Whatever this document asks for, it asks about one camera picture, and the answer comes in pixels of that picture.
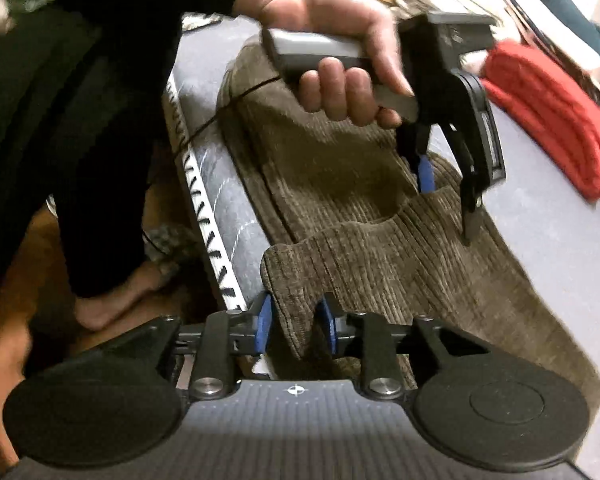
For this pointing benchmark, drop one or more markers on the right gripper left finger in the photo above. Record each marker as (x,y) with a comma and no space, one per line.
(249,329)

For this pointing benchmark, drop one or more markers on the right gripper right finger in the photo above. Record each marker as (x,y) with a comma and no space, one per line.
(338,327)

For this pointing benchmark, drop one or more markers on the brown corduroy pants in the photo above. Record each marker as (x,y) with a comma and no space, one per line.
(343,216)

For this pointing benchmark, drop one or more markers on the left forearm dark sleeve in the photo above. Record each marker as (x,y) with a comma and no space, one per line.
(80,94)

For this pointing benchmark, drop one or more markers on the white striped folded clothing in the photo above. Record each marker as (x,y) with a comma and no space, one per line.
(525,22)

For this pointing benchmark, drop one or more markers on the red folded garment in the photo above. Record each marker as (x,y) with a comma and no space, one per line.
(551,107)

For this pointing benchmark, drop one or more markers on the person's bare foot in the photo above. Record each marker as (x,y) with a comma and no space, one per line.
(94,314)

